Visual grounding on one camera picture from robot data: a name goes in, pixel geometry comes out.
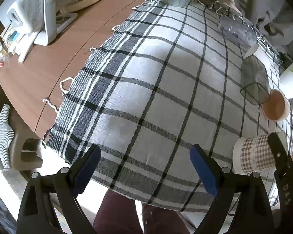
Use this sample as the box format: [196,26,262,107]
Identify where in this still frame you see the grey blanket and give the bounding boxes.
[234,0,293,59]

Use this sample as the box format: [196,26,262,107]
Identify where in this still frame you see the stack of books papers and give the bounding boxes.
[0,24,39,63]

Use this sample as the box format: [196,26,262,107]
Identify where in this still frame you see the grey square glass cup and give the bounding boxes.
[240,55,271,106]

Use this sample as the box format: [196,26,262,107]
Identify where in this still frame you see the striped star cushion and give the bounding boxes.
[0,104,14,168]

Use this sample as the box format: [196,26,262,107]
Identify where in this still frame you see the checkered paper cup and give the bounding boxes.
[232,134,276,175]

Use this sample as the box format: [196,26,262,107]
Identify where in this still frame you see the white paper cup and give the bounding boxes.
[244,44,268,60]

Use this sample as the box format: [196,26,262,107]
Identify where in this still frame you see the maroon trousers leg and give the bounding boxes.
[93,190,189,233]

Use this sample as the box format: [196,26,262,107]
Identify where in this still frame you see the white desk fan heater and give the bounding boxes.
[6,0,76,46]

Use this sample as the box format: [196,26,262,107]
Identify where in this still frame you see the black white plaid tablecloth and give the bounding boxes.
[46,0,293,212]

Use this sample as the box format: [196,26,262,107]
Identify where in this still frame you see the clear plastic bottle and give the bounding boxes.
[217,17,258,48]

